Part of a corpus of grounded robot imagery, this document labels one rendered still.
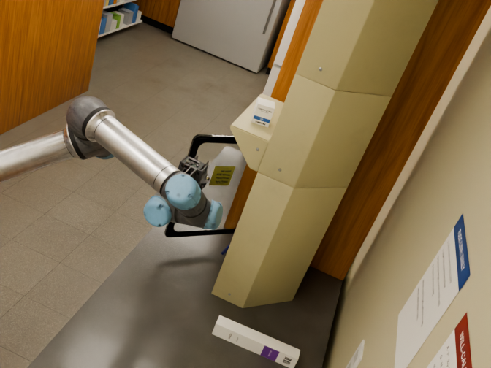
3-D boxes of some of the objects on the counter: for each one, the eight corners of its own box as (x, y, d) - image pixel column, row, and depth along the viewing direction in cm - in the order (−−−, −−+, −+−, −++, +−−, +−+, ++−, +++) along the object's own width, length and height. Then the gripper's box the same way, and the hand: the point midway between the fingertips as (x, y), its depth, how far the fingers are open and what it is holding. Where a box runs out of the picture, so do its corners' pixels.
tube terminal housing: (302, 271, 201) (394, 79, 163) (282, 327, 173) (388, 112, 135) (240, 242, 204) (317, 47, 166) (210, 293, 176) (294, 74, 138)
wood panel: (343, 276, 206) (563, -134, 137) (342, 280, 204) (566, -136, 135) (225, 222, 212) (380, -199, 143) (223, 226, 209) (379, -202, 140)
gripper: (197, 182, 150) (222, 153, 169) (167, 168, 151) (196, 142, 170) (189, 207, 155) (215, 176, 173) (161, 193, 156) (188, 164, 174)
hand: (202, 168), depth 172 cm, fingers closed
